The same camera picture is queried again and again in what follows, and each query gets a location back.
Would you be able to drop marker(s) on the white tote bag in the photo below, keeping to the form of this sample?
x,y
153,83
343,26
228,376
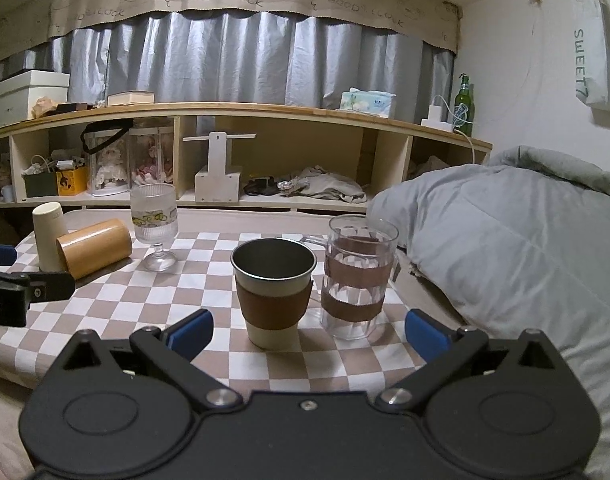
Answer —
x,y
595,45

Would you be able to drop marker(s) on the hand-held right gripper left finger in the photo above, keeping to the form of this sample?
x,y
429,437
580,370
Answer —
x,y
191,331

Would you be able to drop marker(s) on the tissue pack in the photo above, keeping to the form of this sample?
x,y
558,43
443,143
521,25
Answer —
x,y
367,102

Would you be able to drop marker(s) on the white charger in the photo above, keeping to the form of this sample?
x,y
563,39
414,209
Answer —
x,y
437,112

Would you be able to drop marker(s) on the clear mug with brown bands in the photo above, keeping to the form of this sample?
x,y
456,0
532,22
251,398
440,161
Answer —
x,y
355,280

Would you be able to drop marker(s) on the dark flat box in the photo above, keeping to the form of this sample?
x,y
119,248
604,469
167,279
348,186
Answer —
x,y
75,107

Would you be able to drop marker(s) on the white power strip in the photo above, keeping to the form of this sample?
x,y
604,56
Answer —
x,y
437,125

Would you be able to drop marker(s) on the ribbed stemmed glass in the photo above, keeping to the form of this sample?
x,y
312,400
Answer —
x,y
154,220

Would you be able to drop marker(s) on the clear doll display case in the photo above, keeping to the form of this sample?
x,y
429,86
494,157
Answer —
x,y
152,162
109,165

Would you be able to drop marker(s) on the wooden stand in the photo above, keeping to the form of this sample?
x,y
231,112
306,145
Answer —
x,y
217,180

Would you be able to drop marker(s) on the flat beige box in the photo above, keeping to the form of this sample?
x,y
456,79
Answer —
x,y
131,97

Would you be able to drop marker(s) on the dark green box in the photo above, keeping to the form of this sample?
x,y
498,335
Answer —
x,y
39,185

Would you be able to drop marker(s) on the green glass bottle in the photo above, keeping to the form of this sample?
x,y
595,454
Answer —
x,y
465,105

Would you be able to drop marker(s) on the brown white checkered cloth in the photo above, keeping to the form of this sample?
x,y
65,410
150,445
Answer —
x,y
135,305

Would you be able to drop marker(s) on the grey curtain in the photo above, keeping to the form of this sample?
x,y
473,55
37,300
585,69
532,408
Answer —
x,y
210,60

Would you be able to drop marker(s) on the grey crumpled clothing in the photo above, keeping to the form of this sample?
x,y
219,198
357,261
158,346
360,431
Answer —
x,y
330,182

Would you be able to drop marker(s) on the wooden shelf unit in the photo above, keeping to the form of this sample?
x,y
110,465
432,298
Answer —
x,y
285,111

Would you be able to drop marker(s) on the cream plastic cup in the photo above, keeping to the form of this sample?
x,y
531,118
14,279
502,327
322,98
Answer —
x,y
47,235

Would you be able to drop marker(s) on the small white mug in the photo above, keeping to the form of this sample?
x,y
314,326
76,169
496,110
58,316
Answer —
x,y
7,193

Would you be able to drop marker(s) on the white storage box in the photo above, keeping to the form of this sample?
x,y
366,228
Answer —
x,y
25,92

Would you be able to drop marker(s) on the crumpled brown paper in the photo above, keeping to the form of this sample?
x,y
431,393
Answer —
x,y
45,106

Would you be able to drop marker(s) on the small black item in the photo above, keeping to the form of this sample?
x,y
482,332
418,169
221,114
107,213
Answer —
x,y
260,182

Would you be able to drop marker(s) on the grey duvet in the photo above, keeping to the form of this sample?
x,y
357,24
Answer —
x,y
510,260

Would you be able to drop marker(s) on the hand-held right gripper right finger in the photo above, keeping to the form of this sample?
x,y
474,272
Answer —
x,y
426,332

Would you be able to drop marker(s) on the brown bamboo cup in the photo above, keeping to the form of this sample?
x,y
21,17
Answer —
x,y
97,247

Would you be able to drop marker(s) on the yellow box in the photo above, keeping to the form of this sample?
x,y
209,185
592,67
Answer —
x,y
71,181

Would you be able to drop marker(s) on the metal cup with brown sleeve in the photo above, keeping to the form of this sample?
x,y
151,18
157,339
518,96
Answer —
x,y
275,300

